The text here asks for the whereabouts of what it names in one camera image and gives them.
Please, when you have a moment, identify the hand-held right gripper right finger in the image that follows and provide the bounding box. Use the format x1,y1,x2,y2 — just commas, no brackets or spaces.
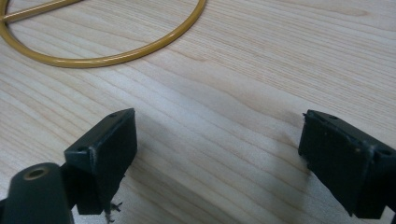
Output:
297,108,396,220

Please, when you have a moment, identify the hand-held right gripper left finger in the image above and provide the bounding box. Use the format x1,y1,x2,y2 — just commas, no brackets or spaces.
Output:
61,107,138,217

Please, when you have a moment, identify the gold metal wire ring stand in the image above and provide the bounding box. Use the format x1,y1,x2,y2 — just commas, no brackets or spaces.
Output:
0,0,208,69

